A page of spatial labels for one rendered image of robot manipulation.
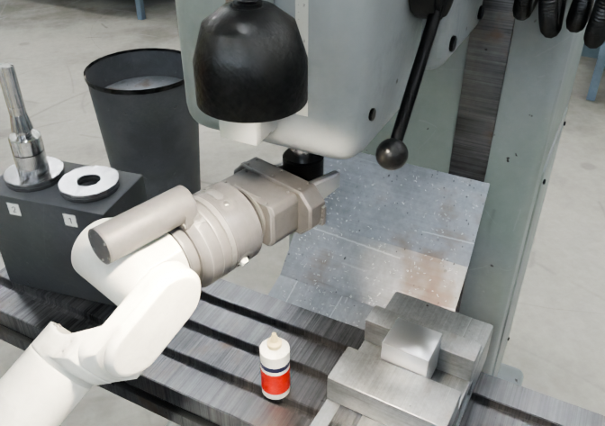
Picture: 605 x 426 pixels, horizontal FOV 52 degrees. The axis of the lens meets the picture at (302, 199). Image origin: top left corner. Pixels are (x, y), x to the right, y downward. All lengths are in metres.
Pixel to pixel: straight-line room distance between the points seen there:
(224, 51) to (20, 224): 0.74
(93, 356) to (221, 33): 0.30
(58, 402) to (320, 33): 0.38
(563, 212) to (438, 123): 2.05
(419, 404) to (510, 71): 0.50
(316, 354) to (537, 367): 1.41
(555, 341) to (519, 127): 1.45
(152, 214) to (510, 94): 0.62
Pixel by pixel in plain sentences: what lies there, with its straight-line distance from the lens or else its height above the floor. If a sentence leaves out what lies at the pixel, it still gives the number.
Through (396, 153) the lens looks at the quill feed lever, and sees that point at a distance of 0.56.
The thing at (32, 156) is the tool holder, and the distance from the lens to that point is 1.03.
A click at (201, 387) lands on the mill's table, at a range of 0.92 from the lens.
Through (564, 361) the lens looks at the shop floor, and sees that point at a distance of 2.33.
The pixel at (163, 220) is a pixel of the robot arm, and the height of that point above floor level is 1.29.
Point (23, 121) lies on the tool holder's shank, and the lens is 1.02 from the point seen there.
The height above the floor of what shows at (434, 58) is 1.36.
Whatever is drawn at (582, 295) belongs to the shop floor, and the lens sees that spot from 2.61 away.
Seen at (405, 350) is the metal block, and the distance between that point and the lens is 0.78.
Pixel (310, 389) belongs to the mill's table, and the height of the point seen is 0.90.
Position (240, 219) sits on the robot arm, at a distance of 0.61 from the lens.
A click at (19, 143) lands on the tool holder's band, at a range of 1.02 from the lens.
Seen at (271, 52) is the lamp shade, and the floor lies 1.48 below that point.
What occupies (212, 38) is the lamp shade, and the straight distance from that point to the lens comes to 0.37.
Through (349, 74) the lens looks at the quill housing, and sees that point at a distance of 0.54.
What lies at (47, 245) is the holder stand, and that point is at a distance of 1.06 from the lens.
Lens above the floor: 1.61
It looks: 34 degrees down
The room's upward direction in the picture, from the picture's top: straight up
